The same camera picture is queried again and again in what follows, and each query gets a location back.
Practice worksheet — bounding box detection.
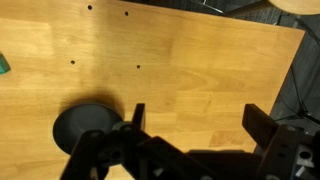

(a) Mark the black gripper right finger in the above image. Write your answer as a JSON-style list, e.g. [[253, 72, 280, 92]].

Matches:
[[242, 103, 305, 180]]

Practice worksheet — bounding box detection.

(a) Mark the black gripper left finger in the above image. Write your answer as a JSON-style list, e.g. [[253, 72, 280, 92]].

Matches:
[[59, 103, 152, 180]]

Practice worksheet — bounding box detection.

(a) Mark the green block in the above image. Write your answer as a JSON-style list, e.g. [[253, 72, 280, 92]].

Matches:
[[0, 54, 11, 76]]

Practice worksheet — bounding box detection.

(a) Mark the black bowl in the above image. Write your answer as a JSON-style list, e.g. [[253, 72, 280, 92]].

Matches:
[[52, 103, 125, 156]]

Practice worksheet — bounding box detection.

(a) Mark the black tripod stand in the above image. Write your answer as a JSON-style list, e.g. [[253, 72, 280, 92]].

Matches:
[[275, 64, 320, 126]]

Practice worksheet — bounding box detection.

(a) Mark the round wooden table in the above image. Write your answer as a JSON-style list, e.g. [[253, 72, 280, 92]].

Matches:
[[268, 0, 320, 16]]

